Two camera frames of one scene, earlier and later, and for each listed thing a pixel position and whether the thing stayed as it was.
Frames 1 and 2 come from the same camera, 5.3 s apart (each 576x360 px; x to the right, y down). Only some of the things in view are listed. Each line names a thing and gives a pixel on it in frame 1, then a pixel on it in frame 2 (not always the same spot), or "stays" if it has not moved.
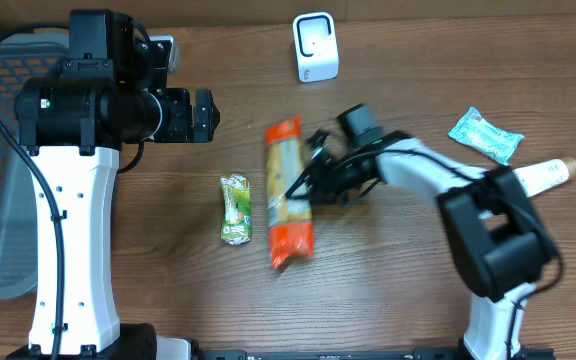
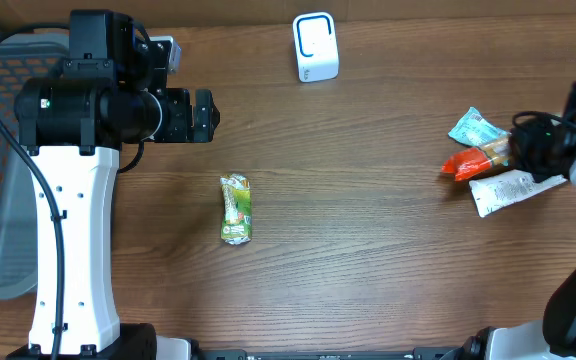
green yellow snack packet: [235, 210] stays
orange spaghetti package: [289, 223] → [475, 162]
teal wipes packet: [500, 144] stays
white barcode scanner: [315, 47] stays
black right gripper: [325, 163] → [526, 150]
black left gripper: [203, 116] stays
